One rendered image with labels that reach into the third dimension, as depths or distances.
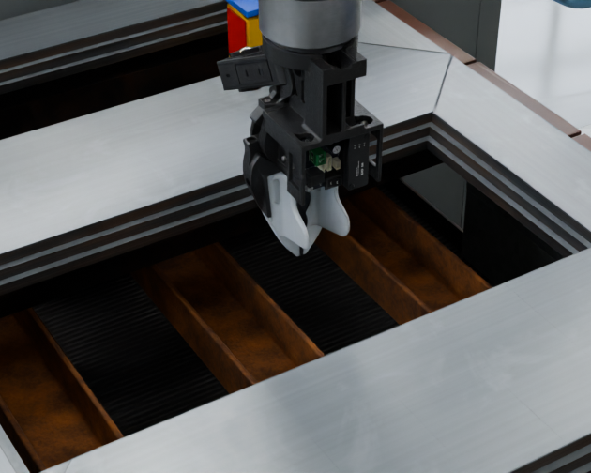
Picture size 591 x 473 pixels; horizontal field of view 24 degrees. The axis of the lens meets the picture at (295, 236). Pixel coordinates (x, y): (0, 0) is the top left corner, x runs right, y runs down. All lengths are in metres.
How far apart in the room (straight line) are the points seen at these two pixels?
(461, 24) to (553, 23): 1.45
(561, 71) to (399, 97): 1.85
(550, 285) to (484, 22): 0.94
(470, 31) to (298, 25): 1.11
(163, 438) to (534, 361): 0.30
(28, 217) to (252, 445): 0.36
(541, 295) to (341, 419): 0.23
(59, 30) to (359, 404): 0.70
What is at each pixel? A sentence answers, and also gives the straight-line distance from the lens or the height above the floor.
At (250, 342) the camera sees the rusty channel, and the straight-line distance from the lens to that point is 1.38.
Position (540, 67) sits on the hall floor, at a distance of 3.29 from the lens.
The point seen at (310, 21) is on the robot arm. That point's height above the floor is 1.13.
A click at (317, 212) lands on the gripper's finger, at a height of 0.93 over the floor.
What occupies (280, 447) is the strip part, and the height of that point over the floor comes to 0.85.
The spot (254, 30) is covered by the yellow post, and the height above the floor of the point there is 0.86.
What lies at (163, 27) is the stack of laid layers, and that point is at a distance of 1.61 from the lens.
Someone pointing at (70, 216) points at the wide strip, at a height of 0.85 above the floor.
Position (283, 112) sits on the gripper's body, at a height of 1.04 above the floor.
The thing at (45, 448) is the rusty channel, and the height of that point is 0.68.
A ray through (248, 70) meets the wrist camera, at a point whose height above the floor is 1.05.
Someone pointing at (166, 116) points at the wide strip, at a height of 0.85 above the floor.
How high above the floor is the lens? 1.58
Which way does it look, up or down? 36 degrees down
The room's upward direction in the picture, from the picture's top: straight up
